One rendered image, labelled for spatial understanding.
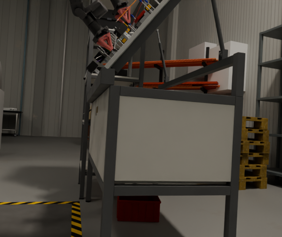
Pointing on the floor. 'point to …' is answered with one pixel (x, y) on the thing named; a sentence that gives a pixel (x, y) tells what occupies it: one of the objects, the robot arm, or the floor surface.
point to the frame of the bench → (109, 177)
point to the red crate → (138, 208)
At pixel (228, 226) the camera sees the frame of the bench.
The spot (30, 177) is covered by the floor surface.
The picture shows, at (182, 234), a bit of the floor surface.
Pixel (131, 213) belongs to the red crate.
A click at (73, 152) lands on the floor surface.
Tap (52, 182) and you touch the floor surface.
